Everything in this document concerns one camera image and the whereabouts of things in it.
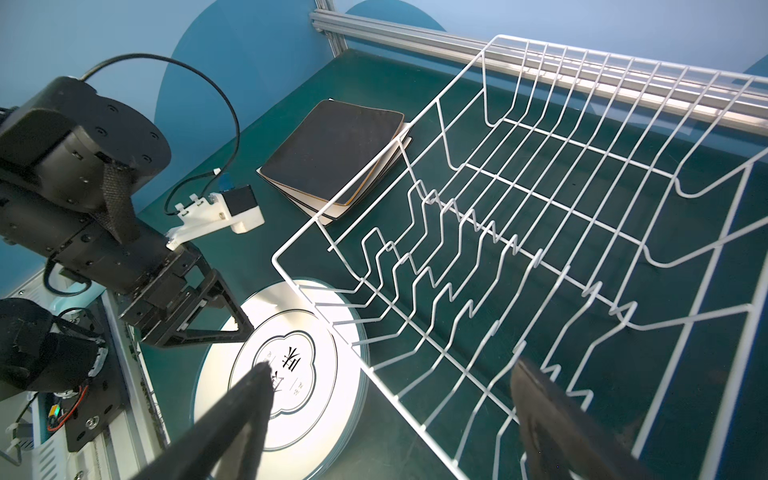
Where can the aluminium frame rail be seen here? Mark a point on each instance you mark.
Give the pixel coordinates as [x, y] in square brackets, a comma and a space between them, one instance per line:
[737, 101]

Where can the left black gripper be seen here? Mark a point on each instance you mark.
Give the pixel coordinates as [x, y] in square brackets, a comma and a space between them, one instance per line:
[164, 307]

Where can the black square plate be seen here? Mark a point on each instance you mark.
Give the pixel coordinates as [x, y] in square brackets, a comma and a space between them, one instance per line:
[333, 143]

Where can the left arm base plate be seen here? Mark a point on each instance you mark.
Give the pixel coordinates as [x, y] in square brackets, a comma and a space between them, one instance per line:
[105, 399]

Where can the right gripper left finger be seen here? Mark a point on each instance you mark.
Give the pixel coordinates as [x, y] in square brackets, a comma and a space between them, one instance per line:
[228, 441]

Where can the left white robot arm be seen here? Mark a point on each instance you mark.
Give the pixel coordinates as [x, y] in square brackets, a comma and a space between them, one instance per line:
[71, 161]

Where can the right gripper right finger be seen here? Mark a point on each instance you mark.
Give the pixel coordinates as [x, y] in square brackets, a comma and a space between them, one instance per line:
[560, 439]

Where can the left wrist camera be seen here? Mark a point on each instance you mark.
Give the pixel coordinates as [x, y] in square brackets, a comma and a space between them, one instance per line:
[236, 209]

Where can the white wire dish rack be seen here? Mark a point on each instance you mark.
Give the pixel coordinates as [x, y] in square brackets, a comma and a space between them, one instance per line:
[619, 248]

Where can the white square plate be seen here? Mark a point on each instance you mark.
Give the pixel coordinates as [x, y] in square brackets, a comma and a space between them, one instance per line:
[329, 164]
[310, 205]

